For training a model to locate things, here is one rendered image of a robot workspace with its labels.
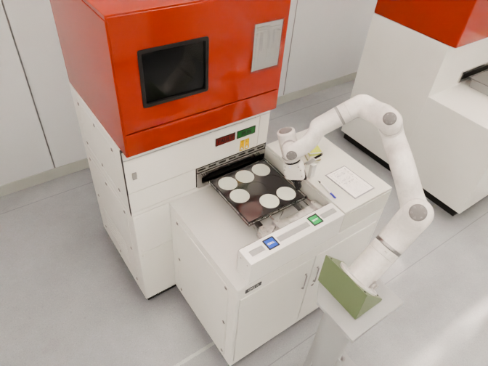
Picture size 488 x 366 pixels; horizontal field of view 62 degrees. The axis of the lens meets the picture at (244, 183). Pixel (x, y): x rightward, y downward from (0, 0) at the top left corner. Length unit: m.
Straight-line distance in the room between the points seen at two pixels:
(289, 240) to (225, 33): 0.90
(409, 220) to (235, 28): 1.02
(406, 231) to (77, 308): 1.99
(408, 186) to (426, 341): 1.36
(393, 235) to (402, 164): 0.29
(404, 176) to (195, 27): 1.01
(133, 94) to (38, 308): 1.68
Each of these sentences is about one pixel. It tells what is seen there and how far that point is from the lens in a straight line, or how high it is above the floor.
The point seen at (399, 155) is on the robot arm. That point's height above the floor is 1.34.
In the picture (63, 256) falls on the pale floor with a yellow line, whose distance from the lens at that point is 3.10.
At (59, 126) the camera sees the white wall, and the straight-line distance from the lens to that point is 3.46.
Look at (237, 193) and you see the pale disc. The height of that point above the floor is 0.90.
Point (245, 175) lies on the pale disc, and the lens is 2.18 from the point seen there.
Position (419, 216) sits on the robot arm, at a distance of 1.69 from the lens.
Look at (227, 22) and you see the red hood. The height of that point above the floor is 1.72.
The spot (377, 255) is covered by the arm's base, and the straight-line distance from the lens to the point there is 1.75.
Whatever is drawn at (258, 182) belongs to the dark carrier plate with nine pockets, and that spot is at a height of 0.90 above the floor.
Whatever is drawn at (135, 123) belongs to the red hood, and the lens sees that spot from 1.71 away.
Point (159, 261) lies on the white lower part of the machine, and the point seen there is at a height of 0.38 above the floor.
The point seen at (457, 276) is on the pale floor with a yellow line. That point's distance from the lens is 3.34.
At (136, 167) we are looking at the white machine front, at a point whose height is 1.12.
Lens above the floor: 2.33
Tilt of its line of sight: 42 degrees down
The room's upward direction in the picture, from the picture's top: 5 degrees clockwise
